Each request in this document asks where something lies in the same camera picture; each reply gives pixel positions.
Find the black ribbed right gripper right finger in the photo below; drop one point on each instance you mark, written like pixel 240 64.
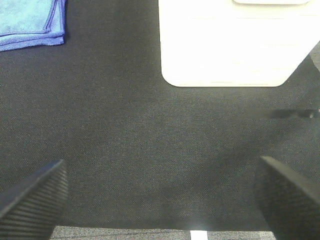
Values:
pixel 289 202

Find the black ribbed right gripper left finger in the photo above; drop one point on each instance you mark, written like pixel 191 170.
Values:
pixel 31 209

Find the blue microfiber towel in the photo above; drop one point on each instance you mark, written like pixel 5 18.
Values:
pixel 30 23

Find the black tablecloth mat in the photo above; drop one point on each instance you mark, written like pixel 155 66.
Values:
pixel 140 152

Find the white plastic storage box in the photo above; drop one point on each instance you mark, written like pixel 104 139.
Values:
pixel 235 43

